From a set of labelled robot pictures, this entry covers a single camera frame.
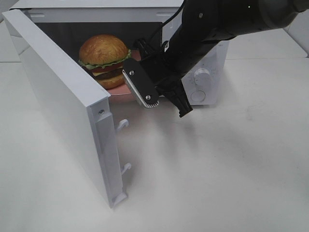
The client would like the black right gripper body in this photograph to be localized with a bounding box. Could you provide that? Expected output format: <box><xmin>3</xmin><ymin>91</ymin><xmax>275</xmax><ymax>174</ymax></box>
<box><xmin>134</xmin><ymin>38</ymin><xmax>183</xmax><ymax>97</ymax></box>

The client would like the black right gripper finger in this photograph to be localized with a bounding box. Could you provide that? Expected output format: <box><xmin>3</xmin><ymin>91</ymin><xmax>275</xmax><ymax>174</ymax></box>
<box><xmin>164</xmin><ymin>83</ymin><xmax>193</xmax><ymax>117</ymax></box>

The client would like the white round door button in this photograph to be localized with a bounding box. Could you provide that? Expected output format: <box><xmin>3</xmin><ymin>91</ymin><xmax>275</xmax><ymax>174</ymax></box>
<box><xmin>191</xmin><ymin>90</ymin><xmax>206</xmax><ymax>102</ymax></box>

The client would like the white microwave knob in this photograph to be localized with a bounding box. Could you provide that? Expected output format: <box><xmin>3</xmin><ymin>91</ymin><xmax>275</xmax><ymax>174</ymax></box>
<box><xmin>193</xmin><ymin>68</ymin><xmax>211</xmax><ymax>86</ymax></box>

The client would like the pink round plate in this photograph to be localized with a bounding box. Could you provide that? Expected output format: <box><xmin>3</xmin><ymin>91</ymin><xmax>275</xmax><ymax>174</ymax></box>
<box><xmin>106</xmin><ymin>49</ymin><xmax>143</xmax><ymax>102</ymax></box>

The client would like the toy burger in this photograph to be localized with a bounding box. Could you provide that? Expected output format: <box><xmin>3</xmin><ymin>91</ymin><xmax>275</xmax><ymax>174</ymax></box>
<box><xmin>78</xmin><ymin>34</ymin><xmax>131</xmax><ymax>89</ymax></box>

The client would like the white microwave door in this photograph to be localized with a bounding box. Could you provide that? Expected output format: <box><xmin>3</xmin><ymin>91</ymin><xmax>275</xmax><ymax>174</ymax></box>
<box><xmin>3</xmin><ymin>10</ymin><xmax>131</xmax><ymax>207</ymax></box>

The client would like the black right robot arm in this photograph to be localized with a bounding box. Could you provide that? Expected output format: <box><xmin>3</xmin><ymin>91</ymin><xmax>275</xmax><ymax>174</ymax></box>
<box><xmin>124</xmin><ymin>0</ymin><xmax>309</xmax><ymax>116</ymax></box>

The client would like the white microwave oven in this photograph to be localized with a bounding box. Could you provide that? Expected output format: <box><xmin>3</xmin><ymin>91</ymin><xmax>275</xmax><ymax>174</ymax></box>
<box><xmin>11</xmin><ymin>0</ymin><xmax>228</xmax><ymax>105</ymax></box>

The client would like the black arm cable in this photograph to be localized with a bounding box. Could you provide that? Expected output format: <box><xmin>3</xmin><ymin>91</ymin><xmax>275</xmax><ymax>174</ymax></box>
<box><xmin>147</xmin><ymin>4</ymin><xmax>184</xmax><ymax>44</ymax></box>

